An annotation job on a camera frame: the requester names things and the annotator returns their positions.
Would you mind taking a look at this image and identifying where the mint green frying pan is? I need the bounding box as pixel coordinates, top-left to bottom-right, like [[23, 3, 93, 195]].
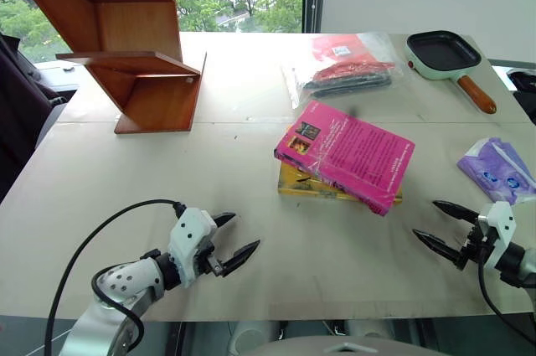
[[403, 29, 497, 115]]

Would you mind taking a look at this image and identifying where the brown wooden zigzag bookshelf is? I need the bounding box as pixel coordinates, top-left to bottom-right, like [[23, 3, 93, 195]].
[[3, 0, 209, 135]]

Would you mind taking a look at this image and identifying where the black office chair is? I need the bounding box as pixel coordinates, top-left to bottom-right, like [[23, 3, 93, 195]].
[[0, 32, 80, 203]]

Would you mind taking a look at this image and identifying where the yellow paperback book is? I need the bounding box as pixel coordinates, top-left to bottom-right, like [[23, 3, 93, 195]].
[[277, 123, 404, 205]]

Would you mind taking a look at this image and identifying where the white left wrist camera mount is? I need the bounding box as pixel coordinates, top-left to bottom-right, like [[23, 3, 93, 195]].
[[167, 207, 219, 289]]

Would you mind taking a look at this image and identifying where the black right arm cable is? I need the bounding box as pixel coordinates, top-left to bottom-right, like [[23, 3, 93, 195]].
[[477, 242, 536, 347]]

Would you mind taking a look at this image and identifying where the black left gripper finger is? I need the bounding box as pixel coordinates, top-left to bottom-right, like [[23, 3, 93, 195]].
[[210, 212, 237, 230], [219, 239, 261, 279]]

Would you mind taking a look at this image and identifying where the red packet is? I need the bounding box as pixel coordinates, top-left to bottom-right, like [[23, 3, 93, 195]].
[[311, 34, 395, 82]]

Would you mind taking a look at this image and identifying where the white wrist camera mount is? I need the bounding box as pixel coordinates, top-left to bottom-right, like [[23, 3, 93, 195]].
[[167, 207, 219, 289], [477, 200, 517, 270]]

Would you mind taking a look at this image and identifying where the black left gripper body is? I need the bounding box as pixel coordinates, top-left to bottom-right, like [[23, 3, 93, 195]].
[[195, 228, 225, 278]]

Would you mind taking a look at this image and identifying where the clear plastic zip bag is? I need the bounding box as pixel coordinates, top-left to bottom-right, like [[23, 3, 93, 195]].
[[281, 32, 405, 111]]

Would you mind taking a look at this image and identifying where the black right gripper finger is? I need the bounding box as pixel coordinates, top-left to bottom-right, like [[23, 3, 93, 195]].
[[431, 199, 481, 224], [411, 228, 463, 266]]

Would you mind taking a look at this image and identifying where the purple tissue pack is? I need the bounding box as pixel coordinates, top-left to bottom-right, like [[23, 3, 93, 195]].
[[456, 136, 536, 205]]

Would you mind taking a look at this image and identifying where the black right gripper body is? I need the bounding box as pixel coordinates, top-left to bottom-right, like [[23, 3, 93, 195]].
[[455, 219, 497, 271]]

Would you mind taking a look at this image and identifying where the pale grey rounded cylinder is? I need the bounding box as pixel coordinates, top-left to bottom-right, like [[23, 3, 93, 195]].
[[345, 318, 395, 341], [231, 319, 282, 353]]

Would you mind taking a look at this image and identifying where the black pen bundle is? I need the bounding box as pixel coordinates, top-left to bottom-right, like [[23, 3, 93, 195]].
[[301, 65, 393, 100]]

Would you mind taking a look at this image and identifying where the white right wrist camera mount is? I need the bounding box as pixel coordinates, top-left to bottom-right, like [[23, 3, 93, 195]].
[[477, 200, 517, 270]]

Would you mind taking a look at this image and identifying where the pink paperback book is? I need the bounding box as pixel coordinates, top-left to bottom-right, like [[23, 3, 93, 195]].
[[274, 100, 416, 218]]

